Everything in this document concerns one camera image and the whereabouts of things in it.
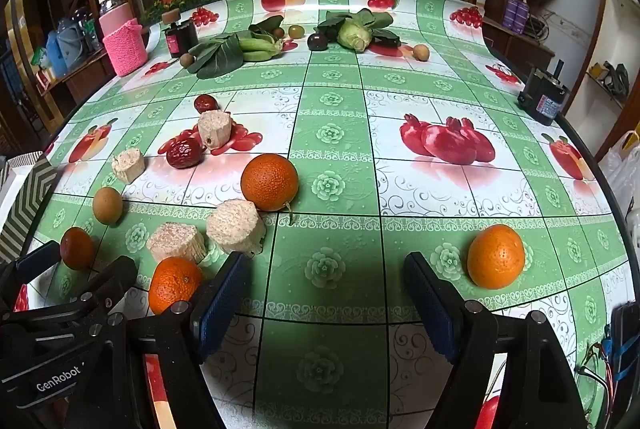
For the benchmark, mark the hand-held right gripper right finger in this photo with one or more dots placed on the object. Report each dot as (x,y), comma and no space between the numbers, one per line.
(431,309)

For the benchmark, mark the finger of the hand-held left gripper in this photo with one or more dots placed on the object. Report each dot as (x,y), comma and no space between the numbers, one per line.
(30,265)
(107,280)

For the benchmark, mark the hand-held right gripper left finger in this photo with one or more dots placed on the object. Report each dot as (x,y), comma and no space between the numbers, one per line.
(220,304)

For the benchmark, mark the small dark orange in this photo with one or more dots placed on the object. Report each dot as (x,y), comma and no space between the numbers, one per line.
(77,249)

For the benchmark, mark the striped cardboard tray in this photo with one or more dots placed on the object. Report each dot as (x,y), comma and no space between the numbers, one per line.
(25,204)

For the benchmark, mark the peeled sugarcane piece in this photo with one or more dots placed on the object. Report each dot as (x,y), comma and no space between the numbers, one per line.
(215,129)
(128,165)
(235,226)
(176,243)

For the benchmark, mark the light orange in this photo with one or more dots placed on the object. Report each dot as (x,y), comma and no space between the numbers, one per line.
(496,256)

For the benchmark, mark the large orange with stem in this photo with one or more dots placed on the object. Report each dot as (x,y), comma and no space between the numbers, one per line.
(270,183)

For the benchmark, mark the green fruit print tablecloth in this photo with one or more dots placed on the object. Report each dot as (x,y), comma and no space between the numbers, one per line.
(330,229)

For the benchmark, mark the large red jujube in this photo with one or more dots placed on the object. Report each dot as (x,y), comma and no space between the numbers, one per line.
(184,154)

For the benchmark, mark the wooden cabinet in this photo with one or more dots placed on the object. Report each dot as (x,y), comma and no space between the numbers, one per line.
(82,81)

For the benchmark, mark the dark device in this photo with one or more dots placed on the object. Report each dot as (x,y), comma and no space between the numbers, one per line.
(625,339)

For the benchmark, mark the small red jujube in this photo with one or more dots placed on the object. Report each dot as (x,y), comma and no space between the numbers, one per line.
(205,103)

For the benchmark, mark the blue thermos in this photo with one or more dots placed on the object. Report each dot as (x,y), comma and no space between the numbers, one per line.
(56,55)

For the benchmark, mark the grey-blue thermos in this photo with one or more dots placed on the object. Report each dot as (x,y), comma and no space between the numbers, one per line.
(74,41)

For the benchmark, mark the white plastic bag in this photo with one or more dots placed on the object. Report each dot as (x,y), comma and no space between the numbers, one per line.
(620,181)

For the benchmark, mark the small kiwi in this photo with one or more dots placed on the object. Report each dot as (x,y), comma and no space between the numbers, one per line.
(187,59)

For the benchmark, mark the bottle with pink knit sleeve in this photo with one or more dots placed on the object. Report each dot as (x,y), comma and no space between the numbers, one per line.
(124,44)

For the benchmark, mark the black box with label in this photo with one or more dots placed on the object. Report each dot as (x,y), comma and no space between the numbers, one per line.
(544,98)

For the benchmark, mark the bok choy leaf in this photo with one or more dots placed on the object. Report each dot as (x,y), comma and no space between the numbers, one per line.
(216,56)

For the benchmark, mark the dark perfume bottle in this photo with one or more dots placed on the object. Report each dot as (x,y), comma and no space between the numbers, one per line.
(179,38)

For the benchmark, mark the small brown round fruit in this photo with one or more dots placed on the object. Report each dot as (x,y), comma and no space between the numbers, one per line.
(421,52)

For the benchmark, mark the green bean pods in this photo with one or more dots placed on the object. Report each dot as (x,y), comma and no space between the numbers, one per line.
(257,49)

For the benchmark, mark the dark green vegetable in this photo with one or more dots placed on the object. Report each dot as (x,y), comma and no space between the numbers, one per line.
(386,40)

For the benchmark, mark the dark purple passion fruit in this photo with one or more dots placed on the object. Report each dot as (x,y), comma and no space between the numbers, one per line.
(317,42)

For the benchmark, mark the wooden shelf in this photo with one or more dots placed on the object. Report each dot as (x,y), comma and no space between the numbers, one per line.
(520,41)

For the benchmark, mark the dark green leaf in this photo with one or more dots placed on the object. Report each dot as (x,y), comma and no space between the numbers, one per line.
(267,25)

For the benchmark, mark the green round fruit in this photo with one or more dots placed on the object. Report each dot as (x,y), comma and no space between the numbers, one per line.
(296,31)

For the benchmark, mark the leafy green cabbage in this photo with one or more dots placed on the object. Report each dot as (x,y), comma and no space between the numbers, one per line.
(354,34)

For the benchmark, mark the tools on shelf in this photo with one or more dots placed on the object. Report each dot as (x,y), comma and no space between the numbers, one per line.
(614,79)

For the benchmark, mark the purple spray can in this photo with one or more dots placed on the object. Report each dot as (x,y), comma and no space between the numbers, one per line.
(523,16)
(511,13)

